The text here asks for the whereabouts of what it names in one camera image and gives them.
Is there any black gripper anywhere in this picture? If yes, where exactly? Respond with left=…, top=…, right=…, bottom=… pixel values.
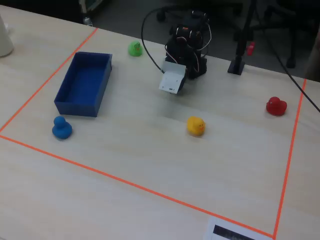
left=178, top=66, right=190, bottom=96

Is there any red rubber duck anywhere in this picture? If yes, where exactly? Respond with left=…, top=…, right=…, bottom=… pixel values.
left=265, top=96, right=288, bottom=117

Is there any yellow rubber duck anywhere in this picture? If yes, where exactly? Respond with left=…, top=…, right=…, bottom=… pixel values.
left=186, top=115, right=206, bottom=137

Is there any green rubber duck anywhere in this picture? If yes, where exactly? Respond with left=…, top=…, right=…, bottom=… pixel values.
left=127, top=40, right=144, bottom=58

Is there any blue rectangular open box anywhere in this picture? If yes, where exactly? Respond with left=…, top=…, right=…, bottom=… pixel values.
left=53, top=51, right=113, bottom=118

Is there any blue rubber duck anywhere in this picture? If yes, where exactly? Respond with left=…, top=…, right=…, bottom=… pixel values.
left=51, top=115, right=73, bottom=140

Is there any black clamp stand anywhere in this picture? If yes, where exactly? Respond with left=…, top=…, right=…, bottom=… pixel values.
left=226, top=0, right=258, bottom=76

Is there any black office chair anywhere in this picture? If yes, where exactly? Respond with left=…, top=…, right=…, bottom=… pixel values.
left=154, top=0, right=246, bottom=23
left=233, top=0, right=316, bottom=70

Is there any pale wheeled cart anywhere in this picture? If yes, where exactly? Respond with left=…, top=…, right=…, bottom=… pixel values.
left=78, top=0, right=104, bottom=27

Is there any orange tape strip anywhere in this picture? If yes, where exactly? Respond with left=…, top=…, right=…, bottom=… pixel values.
left=0, top=27, right=99, bottom=133
left=0, top=134, right=276, bottom=238
left=272, top=78, right=308, bottom=240

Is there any white paper with black bar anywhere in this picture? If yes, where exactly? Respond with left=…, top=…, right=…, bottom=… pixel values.
left=203, top=216, right=275, bottom=240

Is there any white ceramic jug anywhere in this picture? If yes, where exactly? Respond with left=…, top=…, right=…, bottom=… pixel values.
left=0, top=14, right=15, bottom=58

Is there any white gripper camera mount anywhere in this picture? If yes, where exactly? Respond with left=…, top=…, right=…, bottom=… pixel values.
left=158, top=61, right=188, bottom=95

